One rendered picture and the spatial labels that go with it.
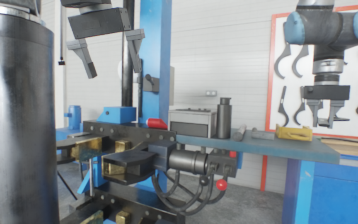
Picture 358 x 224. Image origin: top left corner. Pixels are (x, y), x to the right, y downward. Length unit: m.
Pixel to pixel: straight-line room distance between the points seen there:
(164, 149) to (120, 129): 0.40
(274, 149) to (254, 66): 1.95
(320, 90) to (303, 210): 0.66
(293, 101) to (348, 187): 1.30
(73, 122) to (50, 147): 2.98
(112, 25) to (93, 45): 3.78
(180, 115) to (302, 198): 0.76
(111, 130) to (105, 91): 2.69
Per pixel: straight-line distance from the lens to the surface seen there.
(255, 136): 1.00
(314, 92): 0.79
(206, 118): 0.89
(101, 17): 0.48
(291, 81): 2.68
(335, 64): 0.78
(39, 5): 0.88
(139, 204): 1.23
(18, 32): 0.70
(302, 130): 1.09
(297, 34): 0.62
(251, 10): 2.95
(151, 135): 1.03
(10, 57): 0.68
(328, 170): 1.63
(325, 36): 0.65
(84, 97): 4.32
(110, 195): 1.37
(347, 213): 1.78
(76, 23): 0.51
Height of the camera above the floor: 1.25
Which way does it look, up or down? 4 degrees down
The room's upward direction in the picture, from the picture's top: 2 degrees clockwise
